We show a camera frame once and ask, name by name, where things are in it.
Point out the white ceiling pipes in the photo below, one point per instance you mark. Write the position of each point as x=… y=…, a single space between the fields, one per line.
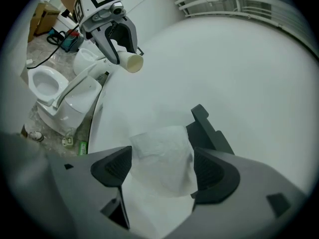
x=236 y=6

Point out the white sneaker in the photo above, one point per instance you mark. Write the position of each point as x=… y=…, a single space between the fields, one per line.
x=35 y=134

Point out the white floor socket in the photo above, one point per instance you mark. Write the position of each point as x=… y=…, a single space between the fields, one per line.
x=67 y=142

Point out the brown cardboard box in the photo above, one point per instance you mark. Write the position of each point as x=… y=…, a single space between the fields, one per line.
x=42 y=19

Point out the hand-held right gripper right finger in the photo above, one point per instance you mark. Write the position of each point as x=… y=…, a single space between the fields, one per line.
x=216 y=180

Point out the blue tool bag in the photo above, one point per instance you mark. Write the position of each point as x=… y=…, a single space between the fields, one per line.
x=72 y=42

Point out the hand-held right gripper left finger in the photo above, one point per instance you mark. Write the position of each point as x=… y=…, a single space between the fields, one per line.
x=112 y=169

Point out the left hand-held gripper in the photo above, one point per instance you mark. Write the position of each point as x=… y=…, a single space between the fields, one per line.
x=99 y=1

